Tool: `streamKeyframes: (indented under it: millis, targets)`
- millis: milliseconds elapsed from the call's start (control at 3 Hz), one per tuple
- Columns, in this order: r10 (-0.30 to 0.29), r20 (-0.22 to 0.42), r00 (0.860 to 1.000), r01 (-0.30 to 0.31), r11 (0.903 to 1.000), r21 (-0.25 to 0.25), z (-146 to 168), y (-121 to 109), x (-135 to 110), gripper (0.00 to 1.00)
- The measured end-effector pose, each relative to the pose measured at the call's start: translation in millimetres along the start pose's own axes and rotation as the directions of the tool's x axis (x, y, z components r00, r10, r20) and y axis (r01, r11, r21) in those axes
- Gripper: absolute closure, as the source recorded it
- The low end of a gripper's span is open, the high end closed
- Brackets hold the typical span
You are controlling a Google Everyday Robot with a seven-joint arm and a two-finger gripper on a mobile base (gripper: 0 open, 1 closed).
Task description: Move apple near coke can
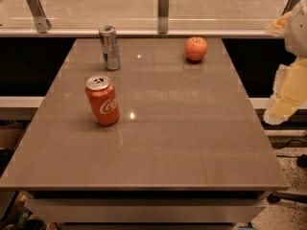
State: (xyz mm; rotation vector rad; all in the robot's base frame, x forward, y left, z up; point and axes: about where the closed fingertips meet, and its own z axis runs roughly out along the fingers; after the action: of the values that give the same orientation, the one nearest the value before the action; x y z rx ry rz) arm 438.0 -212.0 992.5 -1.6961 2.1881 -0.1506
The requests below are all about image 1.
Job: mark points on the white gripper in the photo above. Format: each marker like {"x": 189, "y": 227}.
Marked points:
{"x": 297, "y": 33}

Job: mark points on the red apple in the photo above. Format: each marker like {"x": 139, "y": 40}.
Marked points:
{"x": 195, "y": 48}

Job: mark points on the silver slim drink can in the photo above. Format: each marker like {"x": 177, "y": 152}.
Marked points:
{"x": 108, "y": 38}

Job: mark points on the red coke can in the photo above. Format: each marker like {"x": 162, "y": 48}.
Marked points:
{"x": 101, "y": 94}

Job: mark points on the white drawer front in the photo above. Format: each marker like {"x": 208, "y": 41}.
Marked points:
{"x": 147, "y": 210}

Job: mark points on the right metal rail bracket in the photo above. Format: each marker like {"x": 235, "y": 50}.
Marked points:
{"x": 293, "y": 0}

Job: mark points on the metal rail bracket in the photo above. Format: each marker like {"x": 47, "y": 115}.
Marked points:
{"x": 42, "y": 23}
{"x": 293, "y": 0}
{"x": 162, "y": 16}

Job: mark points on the middle metal rail bracket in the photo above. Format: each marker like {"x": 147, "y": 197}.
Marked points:
{"x": 162, "y": 16}

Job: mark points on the left metal rail bracket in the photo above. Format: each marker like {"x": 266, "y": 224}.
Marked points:
{"x": 42, "y": 23}

